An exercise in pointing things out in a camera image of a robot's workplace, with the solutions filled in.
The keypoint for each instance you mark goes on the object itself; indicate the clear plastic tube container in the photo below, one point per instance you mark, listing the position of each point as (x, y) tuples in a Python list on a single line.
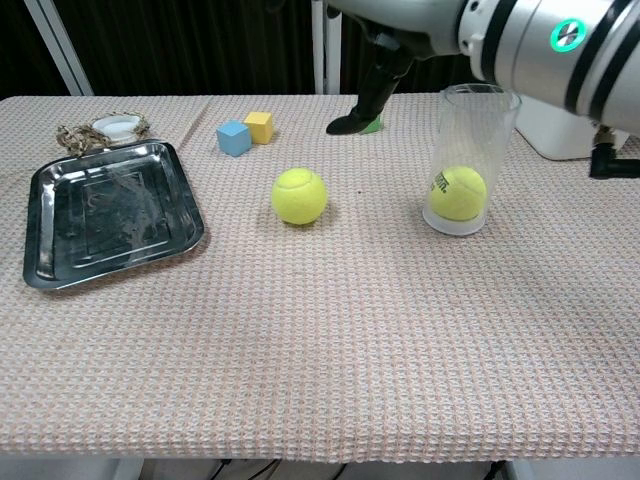
[(475, 130)]

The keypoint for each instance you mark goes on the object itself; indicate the beige waffle tablecloth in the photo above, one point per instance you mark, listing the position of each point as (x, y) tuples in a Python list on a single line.
[(320, 325)]

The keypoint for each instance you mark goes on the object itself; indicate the grey metal frame post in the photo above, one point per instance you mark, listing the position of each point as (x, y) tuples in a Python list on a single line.
[(325, 60), (60, 50)]

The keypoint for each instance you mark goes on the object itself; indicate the green cube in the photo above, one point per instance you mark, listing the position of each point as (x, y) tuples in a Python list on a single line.
[(374, 126)]

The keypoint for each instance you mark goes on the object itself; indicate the yellow tennis ball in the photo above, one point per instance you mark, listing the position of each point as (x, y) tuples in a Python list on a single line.
[(299, 196), (457, 195)]

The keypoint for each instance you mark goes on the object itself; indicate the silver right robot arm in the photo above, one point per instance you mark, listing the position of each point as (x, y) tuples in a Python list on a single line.
[(530, 45)]

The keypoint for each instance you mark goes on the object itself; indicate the yellow cube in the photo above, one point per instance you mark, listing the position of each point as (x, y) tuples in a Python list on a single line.
[(260, 127)]

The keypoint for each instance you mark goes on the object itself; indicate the blue cube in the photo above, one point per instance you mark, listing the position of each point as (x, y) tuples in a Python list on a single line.
[(232, 139)]

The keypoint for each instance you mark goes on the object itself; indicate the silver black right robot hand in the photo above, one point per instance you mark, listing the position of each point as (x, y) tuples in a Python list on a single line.
[(380, 90)]

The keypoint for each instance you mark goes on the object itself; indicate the rectangular steel tray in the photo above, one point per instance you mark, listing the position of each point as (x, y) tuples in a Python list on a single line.
[(110, 215)]

